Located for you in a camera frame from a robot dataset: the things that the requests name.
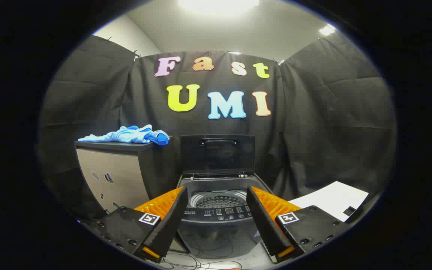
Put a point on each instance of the white board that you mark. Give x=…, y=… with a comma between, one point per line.
x=328, y=198

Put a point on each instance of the grey top-load washing machine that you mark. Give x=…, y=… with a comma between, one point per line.
x=218, y=232

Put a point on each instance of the small black object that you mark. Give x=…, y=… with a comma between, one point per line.
x=349, y=210

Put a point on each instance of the ceiling light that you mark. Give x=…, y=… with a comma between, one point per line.
x=218, y=4
x=327, y=30

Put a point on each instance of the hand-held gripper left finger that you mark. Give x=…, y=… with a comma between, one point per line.
x=171, y=221

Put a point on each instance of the light blue polo shirt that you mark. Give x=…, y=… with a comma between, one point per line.
x=126, y=135

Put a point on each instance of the dark washing machine lid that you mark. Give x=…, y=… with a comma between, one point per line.
x=218, y=159

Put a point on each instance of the black backdrop cloth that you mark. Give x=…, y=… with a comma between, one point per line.
x=313, y=123

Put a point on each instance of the grey cabinet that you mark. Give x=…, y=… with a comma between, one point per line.
x=114, y=176

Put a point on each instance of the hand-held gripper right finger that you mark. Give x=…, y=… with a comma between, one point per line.
x=264, y=221

